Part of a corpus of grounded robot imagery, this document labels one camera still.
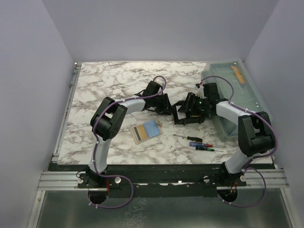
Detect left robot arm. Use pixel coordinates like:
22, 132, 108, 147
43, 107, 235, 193
85, 76, 169, 188

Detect blue green screwdriver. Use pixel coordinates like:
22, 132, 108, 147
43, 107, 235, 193
195, 146, 221, 152

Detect gold VIP card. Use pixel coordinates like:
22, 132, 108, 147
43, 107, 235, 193
134, 125, 148, 142

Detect aluminium frame rail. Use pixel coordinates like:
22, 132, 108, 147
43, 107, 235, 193
38, 169, 289, 191

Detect orange tool in box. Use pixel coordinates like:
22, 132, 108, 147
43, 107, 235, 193
231, 65, 246, 86

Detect black yellow screwdriver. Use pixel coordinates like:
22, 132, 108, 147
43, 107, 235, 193
173, 134, 202, 143

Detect black plastic card tray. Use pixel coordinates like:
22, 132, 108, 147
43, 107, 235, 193
171, 101, 210, 126

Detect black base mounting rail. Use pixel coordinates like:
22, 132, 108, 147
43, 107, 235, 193
47, 163, 247, 198

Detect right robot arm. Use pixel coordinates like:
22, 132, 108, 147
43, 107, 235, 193
173, 83, 276, 186

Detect clear plastic storage box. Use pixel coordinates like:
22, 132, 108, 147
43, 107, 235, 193
199, 58, 273, 138

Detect blue red screwdriver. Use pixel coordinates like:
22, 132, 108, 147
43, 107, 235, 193
189, 142, 225, 148

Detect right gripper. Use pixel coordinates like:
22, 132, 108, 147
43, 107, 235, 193
178, 92, 209, 116

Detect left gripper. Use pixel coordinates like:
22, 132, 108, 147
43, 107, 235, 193
151, 94, 175, 115

